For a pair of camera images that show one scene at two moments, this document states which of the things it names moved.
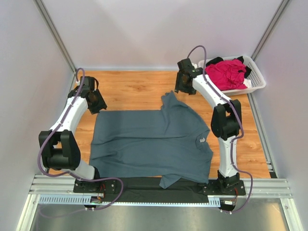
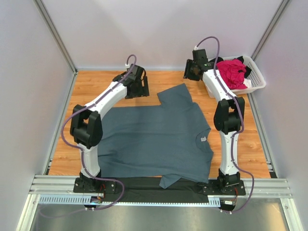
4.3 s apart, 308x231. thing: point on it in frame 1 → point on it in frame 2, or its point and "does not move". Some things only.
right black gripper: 178,86 → 189,64
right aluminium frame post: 269,29 does not move
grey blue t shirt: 169,144 does not move
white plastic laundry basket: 255,77 does not move
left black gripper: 102,104 → 143,91
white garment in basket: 247,83 does not move
